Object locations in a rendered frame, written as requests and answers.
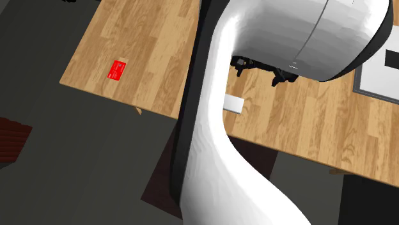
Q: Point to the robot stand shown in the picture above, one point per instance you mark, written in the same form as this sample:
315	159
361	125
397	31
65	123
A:
157	187

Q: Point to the small white box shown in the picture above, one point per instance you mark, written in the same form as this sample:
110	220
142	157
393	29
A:
233	104

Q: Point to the dark red ribbed block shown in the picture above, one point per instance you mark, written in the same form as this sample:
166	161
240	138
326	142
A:
12	140

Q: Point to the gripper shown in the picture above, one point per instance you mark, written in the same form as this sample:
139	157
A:
261	66

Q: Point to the red card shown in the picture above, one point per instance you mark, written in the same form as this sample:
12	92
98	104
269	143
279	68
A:
117	70

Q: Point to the wooden table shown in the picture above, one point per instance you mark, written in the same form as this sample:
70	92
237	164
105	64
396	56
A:
146	46

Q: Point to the white flat grey-framed board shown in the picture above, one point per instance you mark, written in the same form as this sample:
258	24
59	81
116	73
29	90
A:
375	78

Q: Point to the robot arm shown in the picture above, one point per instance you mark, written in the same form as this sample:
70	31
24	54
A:
215	174

